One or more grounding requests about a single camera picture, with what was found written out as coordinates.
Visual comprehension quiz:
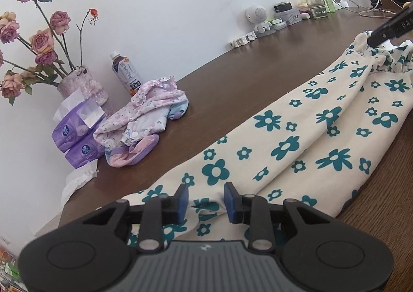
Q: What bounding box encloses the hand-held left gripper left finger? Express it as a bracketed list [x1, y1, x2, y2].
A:
[82, 183, 190, 251]

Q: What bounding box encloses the orange rosebud stem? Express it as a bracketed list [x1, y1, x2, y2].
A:
[76, 7, 101, 70]

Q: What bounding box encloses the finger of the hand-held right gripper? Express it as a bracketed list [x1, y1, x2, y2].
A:
[382, 4, 413, 31]
[367, 16, 413, 48]

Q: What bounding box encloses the crumpled white tissue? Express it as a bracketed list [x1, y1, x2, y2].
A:
[60, 163, 99, 207]

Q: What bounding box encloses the white robot speaker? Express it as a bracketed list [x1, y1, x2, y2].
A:
[245, 5, 277, 37]

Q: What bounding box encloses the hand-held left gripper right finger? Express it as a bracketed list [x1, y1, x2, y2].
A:
[223, 181, 333, 250]

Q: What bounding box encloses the glass cup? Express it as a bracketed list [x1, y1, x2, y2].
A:
[303, 0, 327, 19]

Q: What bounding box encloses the light blue garment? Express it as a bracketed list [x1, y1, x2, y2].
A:
[168, 99, 189, 120]

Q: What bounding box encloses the open purple tissue pack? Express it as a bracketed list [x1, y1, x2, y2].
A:
[51, 90, 106, 152]

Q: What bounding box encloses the tea bottle with white cap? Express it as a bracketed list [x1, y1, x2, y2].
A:
[110, 51, 144, 96]

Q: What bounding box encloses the grey tin box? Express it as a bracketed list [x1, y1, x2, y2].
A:
[279, 8, 303, 26]

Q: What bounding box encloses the pink and purple garment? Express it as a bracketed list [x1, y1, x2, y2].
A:
[105, 134, 160, 168]

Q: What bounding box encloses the white cable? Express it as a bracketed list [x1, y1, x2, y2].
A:
[317, 0, 398, 19]

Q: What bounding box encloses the closed purple tissue pack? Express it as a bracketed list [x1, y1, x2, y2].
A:
[65, 140, 107, 169]

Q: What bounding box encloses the dried pink rose bouquet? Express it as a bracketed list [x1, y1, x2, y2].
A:
[0, 0, 70, 106]

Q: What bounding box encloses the pink floral garment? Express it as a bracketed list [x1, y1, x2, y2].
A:
[93, 76, 186, 148]

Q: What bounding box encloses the cream dress with teal flowers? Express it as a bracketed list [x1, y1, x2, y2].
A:
[123, 30, 413, 246]

